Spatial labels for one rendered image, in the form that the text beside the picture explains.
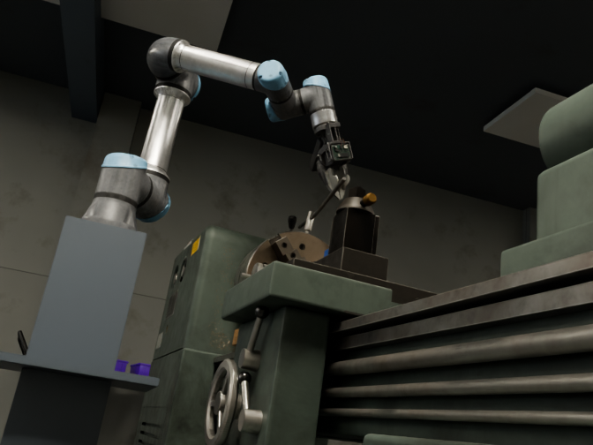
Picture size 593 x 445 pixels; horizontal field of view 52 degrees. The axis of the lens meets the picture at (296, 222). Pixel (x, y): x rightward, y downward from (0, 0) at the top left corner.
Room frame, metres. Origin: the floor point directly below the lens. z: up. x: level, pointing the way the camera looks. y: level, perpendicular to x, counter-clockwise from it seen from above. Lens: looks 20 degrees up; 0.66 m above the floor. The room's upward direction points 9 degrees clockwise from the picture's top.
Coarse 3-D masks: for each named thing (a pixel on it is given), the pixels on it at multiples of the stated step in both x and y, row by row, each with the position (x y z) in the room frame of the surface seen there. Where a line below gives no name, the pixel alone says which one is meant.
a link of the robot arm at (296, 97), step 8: (296, 96) 1.54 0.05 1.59; (272, 104) 1.54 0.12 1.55; (280, 104) 1.52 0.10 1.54; (288, 104) 1.53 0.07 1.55; (296, 104) 1.55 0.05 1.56; (272, 112) 1.57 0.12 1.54; (280, 112) 1.56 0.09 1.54; (288, 112) 1.56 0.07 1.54; (296, 112) 1.57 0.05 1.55; (304, 112) 1.57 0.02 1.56; (272, 120) 1.60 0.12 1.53; (280, 120) 1.60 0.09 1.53
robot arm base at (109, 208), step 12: (96, 192) 1.53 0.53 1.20; (108, 192) 1.51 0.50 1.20; (96, 204) 1.52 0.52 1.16; (108, 204) 1.50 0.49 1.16; (120, 204) 1.52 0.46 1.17; (132, 204) 1.54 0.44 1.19; (84, 216) 1.51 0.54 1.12; (96, 216) 1.49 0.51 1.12; (108, 216) 1.49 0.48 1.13; (120, 216) 1.51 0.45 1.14; (132, 216) 1.54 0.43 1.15; (132, 228) 1.54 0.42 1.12
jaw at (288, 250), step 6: (270, 240) 1.67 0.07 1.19; (276, 240) 1.68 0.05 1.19; (282, 240) 1.64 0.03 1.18; (288, 240) 1.64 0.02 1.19; (276, 246) 1.65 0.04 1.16; (282, 246) 1.64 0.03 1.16; (288, 246) 1.65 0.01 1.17; (276, 252) 1.67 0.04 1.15; (282, 252) 1.64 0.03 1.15; (288, 252) 1.65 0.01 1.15; (294, 252) 1.63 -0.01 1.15; (282, 258) 1.65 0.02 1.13; (288, 258) 1.63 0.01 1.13; (300, 258) 1.64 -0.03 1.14
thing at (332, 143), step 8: (320, 128) 1.55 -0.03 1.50; (328, 128) 1.53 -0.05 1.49; (336, 128) 1.55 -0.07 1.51; (320, 136) 1.60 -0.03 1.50; (328, 136) 1.54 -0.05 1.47; (336, 136) 1.53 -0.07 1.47; (328, 144) 1.53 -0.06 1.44; (336, 144) 1.54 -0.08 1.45; (344, 144) 1.54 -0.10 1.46; (320, 152) 1.57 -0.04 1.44; (328, 152) 1.55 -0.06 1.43; (336, 152) 1.54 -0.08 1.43; (344, 152) 1.54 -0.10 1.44; (320, 160) 1.58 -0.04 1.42; (328, 160) 1.55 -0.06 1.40; (336, 160) 1.54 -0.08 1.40; (344, 160) 1.55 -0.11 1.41; (328, 168) 1.60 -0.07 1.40; (336, 168) 1.61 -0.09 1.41
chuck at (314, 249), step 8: (288, 232) 1.69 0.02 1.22; (296, 232) 1.69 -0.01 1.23; (304, 232) 1.70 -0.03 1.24; (296, 240) 1.70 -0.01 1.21; (304, 240) 1.70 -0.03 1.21; (312, 240) 1.71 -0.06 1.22; (320, 240) 1.72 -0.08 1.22; (256, 248) 1.67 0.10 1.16; (264, 248) 1.67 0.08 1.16; (272, 248) 1.67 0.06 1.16; (296, 248) 1.70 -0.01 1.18; (304, 248) 1.71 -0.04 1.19; (312, 248) 1.71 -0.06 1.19; (320, 248) 1.72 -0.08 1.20; (248, 256) 1.71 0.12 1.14; (256, 256) 1.66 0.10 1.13; (264, 256) 1.67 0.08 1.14; (272, 256) 1.67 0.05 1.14; (304, 256) 1.71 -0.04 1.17; (312, 256) 1.71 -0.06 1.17; (320, 256) 1.72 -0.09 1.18; (248, 264) 1.66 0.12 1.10; (240, 272) 1.72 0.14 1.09; (248, 272) 1.65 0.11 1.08; (240, 280) 1.70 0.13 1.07
